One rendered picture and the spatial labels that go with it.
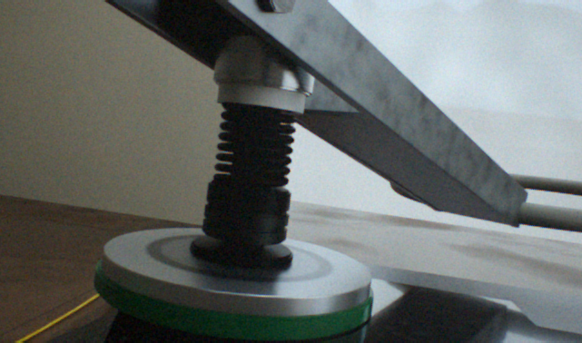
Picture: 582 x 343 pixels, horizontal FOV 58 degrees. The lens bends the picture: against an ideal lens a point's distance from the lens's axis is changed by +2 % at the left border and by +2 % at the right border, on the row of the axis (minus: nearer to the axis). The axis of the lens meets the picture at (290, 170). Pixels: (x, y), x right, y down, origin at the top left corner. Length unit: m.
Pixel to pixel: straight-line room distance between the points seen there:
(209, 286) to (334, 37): 0.20
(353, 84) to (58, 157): 5.90
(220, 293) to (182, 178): 5.31
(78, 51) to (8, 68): 0.83
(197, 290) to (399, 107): 0.24
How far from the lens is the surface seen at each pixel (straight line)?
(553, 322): 0.52
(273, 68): 0.39
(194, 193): 5.60
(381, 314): 0.43
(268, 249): 0.43
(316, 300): 0.35
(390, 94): 0.45
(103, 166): 5.99
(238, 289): 0.34
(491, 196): 0.66
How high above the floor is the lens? 0.99
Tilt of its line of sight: 3 degrees down
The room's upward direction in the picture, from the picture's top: 7 degrees clockwise
